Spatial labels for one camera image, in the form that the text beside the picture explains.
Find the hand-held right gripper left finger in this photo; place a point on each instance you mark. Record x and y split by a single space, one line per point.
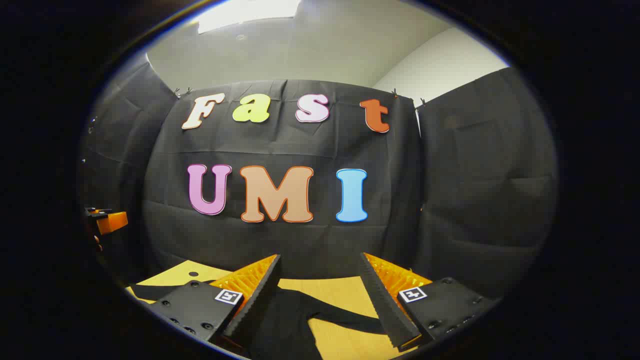
255 305

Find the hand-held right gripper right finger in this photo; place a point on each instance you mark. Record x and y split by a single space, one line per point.
382 305

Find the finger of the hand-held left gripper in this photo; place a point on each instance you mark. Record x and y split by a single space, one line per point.
114 221

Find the black buttoned shirt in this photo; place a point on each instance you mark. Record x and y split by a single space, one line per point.
285 325

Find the black backdrop cloth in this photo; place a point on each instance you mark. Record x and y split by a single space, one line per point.
300 240

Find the ceiling light panel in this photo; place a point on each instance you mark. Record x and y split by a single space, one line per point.
240 12

